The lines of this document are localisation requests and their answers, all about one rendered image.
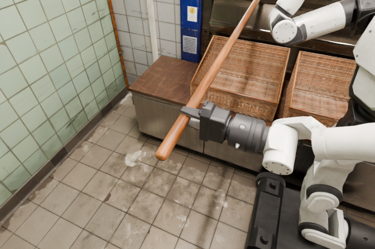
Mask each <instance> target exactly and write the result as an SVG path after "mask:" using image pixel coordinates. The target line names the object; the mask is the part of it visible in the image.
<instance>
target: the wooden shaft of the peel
mask: <svg viewBox="0 0 375 249"><path fill-rule="evenodd" d="M259 1H260V0H253V2H252V3H251V5H250V7H249V8H248V9H247V11H246V13H245V14H244V16H243V17H242V19H241V21H240V22H239V24H238V25H237V27H236V28H235V30H234V31H233V33H232V34H231V36H230V38H229V39H228V41H227V42H226V44H225V45H224V47H223V48H222V50H221V52H220V53H219V55H218V56H217V58H216V60H215V61H214V62H213V64H212V66H211V67H210V69H209V70H208V72H207V73H206V75H205V77H204V78H203V80H202V81H201V83H200V84H199V86H198V87H197V89H196V91H195V92H194V94H193V95H192V97H191V98H190V100H189V101H188V103H187V105H186V107H190V108H196V109H197V107H198V105H199V104H200V102H201V100H202V98H203V97H204V95H205V93H206V91H207V90H208V88H209V87H210V85H211V83H212V81H213V80H214V78H215V76H216V75H217V73H218V71H219V69H220V68H221V66H222V64H223V63H224V61H225V59H226V58H227V56H228V54H229V52H230V51H231V49H232V47H233V45H234V44H235V42H236V40H237V38H238V37H239V35H240V34H241V32H242V30H243V28H244V27H245V25H246V23H247V22H248V20H249V18H250V16H251V15H252V13H253V11H254V9H255V8H256V6H257V5H258V3H259ZM190 119H191V117H189V116H187V115H185V114H182V113H181V114H180V115H179V117H178V119H177V120H176V122H175V123H174V125H173V126H172V128H171V129H170V131H169V133H168V134H167V136H166V137H165V139H164V140H163V142H162V144H161V145H160V147H159V148H158V150H157V151H156V154H155V156H156V158H157V159H158V160H160V161H165V160H166V159H167V158H168V157H169V155H170V153H171V151H172V150H173V148H174V147H175V145H176V143H177V141H178V140H179V138H180V136H181V134H182V133H183V131H184V129H185V127H186V126H187V124H188V123H189V121H190Z"/></svg>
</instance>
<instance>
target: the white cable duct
mask: <svg viewBox="0 0 375 249"><path fill-rule="evenodd" d="M147 10H148V20H149V26H150V35H151V45H152V54H153V63H154V62H155V61H156V60H157V59H158V50H157V38H156V27H155V15H154V9H153V0H147Z"/></svg>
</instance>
